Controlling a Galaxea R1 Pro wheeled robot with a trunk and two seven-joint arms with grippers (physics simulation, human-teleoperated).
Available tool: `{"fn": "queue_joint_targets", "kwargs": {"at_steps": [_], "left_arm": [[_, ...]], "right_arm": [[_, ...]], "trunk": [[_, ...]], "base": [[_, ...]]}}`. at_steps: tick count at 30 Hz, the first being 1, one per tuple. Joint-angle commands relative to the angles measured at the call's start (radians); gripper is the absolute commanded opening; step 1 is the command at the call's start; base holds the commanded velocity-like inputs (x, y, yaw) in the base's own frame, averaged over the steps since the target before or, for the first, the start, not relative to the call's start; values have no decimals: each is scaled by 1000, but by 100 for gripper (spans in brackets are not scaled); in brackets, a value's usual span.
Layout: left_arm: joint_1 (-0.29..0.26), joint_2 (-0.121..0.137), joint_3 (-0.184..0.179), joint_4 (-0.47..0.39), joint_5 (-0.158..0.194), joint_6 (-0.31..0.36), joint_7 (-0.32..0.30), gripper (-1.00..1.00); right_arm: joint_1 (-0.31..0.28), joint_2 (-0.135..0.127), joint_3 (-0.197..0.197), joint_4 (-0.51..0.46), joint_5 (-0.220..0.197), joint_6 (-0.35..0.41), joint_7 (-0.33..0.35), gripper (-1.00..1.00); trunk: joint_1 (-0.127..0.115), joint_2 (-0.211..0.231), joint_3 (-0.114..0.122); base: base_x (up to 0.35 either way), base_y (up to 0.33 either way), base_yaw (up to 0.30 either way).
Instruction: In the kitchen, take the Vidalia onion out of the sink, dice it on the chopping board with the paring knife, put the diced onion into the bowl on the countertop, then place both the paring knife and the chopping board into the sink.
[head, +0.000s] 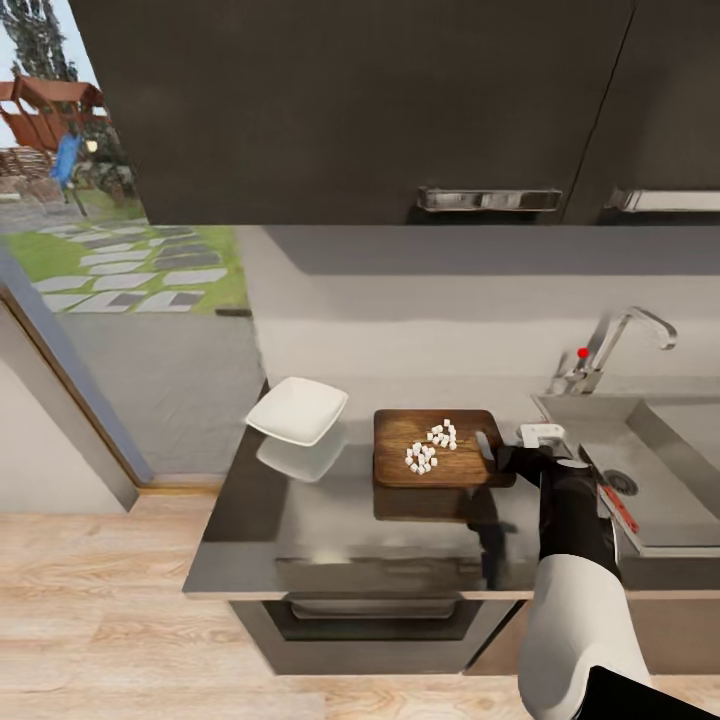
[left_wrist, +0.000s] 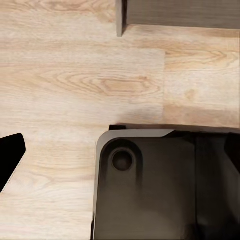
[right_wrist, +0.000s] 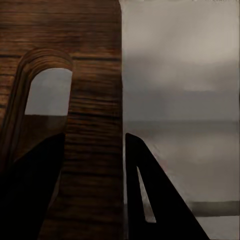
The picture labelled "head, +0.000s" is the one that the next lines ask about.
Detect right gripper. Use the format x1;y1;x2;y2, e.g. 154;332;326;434
493;445;553;479

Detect parer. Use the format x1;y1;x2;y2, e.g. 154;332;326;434
579;446;639;533

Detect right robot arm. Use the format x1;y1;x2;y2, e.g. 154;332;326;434
493;424;720;720

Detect cutting board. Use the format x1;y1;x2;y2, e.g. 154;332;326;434
374;409;517;488

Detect bowl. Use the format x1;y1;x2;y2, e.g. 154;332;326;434
245;377;348;448

